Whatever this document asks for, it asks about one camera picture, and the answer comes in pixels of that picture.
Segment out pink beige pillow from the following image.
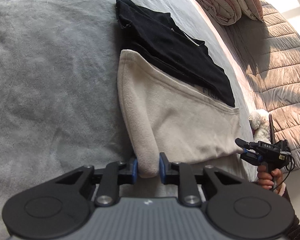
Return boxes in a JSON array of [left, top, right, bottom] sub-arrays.
[[238, 0, 263, 22]]

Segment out grey fleece bed blanket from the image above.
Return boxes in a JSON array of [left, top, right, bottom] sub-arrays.
[[0, 0, 253, 239]]

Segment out quilted grey bedspread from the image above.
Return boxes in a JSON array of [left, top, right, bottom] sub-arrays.
[[225, 0, 300, 169]]

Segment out person's right hand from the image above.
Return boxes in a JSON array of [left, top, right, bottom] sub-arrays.
[[257, 165, 286, 196]]

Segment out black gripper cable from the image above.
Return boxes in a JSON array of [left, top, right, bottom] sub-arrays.
[[272, 144, 296, 193]]

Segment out beige and black sweatshirt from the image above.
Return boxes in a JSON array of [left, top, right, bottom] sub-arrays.
[[116, 0, 240, 178]]

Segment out white fluffy plush item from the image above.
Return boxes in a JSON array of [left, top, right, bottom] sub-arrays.
[[249, 109, 271, 144]]

